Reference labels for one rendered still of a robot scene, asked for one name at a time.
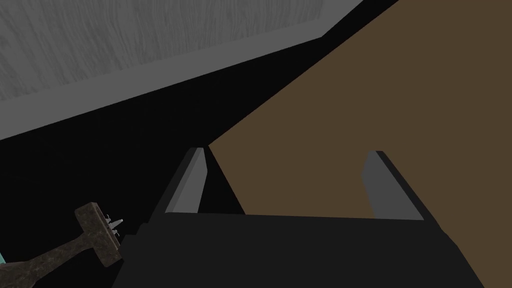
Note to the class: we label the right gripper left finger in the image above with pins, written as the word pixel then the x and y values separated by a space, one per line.
pixel 188 186

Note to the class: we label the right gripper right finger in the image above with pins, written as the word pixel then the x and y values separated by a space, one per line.
pixel 390 192

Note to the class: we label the brown stone hammer-shaped object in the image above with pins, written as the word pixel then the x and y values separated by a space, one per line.
pixel 94 236

